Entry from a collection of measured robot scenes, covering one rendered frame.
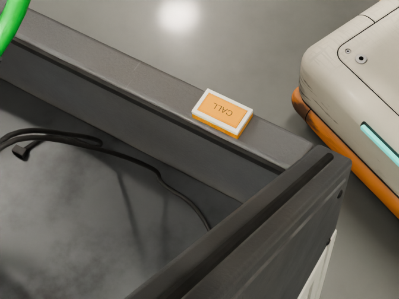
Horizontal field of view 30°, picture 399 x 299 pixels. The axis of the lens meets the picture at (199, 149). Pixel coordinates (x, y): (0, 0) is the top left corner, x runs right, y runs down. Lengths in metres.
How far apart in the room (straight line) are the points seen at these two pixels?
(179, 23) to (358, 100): 0.64
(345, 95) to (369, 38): 0.15
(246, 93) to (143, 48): 0.30
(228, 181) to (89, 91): 0.17
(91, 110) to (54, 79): 0.05
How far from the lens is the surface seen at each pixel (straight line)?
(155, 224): 0.79
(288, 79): 1.89
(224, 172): 0.76
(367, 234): 1.70
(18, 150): 0.86
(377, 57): 1.60
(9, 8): 0.50
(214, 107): 0.70
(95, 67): 0.76
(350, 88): 1.55
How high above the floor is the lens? 1.55
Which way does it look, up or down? 61 degrees down
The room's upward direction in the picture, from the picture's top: 7 degrees counter-clockwise
